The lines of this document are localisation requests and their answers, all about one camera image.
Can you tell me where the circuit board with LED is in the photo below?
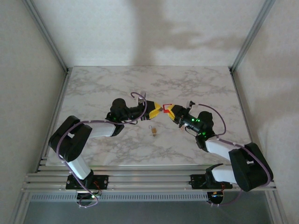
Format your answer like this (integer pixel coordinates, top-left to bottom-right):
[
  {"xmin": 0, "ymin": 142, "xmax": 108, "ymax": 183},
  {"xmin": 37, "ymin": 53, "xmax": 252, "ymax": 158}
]
[
  {"xmin": 206, "ymin": 191, "xmax": 225, "ymax": 204},
  {"xmin": 76, "ymin": 190, "xmax": 101, "ymax": 204}
]

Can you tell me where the aluminium table side rail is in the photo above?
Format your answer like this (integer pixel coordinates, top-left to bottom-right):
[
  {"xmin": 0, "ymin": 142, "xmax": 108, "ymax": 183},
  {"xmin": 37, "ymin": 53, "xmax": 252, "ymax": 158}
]
[
  {"xmin": 230, "ymin": 67, "xmax": 254, "ymax": 145},
  {"xmin": 37, "ymin": 68, "xmax": 72, "ymax": 173}
]

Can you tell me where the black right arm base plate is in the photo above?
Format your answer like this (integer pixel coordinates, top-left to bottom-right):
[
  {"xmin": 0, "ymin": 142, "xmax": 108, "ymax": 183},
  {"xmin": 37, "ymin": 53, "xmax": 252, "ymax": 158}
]
[{"xmin": 190, "ymin": 174, "xmax": 234, "ymax": 190}]

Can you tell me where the aluminium rail base frame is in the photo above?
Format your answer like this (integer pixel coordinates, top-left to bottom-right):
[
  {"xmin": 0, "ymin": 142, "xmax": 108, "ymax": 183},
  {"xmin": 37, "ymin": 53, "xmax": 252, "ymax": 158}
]
[{"xmin": 21, "ymin": 157, "xmax": 278, "ymax": 193}]

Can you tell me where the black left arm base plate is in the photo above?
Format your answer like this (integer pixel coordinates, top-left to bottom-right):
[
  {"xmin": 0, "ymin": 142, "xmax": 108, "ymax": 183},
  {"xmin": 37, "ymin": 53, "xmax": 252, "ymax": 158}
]
[{"xmin": 65, "ymin": 175, "xmax": 109, "ymax": 190}]

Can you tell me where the grey slotted cable duct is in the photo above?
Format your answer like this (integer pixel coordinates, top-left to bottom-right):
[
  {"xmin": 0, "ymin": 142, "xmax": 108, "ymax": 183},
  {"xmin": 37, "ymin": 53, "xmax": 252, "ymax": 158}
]
[{"xmin": 30, "ymin": 192, "xmax": 208, "ymax": 203}]

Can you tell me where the aluminium frame post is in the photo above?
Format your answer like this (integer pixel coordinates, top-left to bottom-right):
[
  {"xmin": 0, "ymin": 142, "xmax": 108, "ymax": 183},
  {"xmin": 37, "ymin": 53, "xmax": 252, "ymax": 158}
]
[
  {"xmin": 22, "ymin": 0, "xmax": 70, "ymax": 73},
  {"xmin": 230, "ymin": 0, "xmax": 277, "ymax": 73}
]

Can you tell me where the aluminium frame leg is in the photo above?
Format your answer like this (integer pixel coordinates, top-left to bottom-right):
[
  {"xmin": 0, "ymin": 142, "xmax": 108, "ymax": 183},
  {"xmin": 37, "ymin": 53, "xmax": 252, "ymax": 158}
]
[
  {"xmin": 9, "ymin": 192, "xmax": 31, "ymax": 224},
  {"xmin": 266, "ymin": 191, "xmax": 288, "ymax": 224}
]

